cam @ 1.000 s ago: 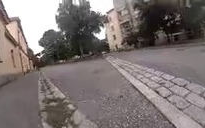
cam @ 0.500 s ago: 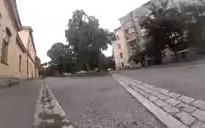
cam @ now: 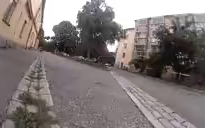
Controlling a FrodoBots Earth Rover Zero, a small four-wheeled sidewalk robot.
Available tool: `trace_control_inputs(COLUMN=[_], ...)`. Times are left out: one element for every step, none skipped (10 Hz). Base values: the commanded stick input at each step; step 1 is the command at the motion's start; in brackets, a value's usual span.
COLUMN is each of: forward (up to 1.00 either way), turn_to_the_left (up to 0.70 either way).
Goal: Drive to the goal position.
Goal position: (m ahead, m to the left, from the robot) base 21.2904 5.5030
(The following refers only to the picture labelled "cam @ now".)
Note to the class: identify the grey apartment block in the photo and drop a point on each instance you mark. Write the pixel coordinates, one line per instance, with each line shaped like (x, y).
(146, 33)

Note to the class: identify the grey asphalt pavement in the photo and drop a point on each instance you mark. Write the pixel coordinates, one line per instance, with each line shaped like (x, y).
(6, 71)

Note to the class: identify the grey asphalt road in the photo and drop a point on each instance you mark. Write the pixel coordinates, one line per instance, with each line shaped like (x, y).
(83, 86)

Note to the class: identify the pale yellow building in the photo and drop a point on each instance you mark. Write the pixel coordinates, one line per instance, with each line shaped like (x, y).
(126, 48)

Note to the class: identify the grey asphalt side lane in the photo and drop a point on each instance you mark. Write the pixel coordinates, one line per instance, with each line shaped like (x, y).
(183, 96)

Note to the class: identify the round dark tree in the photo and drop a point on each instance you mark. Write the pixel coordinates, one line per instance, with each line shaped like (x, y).
(65, 35)

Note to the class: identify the dark bushes and trees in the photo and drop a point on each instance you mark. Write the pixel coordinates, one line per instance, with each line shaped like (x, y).
(180, 55)

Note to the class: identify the stone kerb strip with weeds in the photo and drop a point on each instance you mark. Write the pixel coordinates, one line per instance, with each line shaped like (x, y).
(31, 90)

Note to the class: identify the dark vehicle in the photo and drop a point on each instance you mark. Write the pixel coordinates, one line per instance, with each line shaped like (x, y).
(105, 60)

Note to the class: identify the tall dark tree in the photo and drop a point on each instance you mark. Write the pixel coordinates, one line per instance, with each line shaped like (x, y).
(96, 23)

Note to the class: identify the grey stone paving strip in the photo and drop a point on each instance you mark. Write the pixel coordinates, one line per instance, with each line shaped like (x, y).
(150, 105)

